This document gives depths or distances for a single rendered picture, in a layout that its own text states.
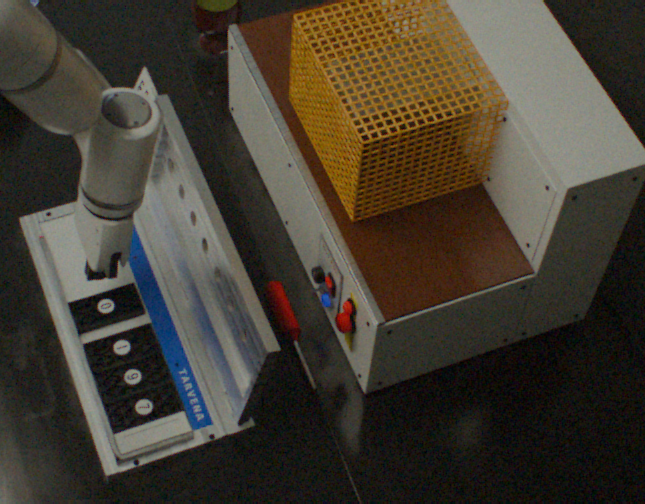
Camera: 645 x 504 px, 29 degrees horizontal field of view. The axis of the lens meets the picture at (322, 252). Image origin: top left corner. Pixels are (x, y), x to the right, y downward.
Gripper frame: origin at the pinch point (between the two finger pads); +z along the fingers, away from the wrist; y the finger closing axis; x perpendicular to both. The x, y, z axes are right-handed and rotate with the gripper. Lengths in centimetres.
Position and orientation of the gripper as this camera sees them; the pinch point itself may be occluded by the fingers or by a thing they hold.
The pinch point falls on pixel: (97, 266)
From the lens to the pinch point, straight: 176.7
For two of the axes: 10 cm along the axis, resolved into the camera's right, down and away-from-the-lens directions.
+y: 3.8, 7.8, -5.0
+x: 8.9, -1.7, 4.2
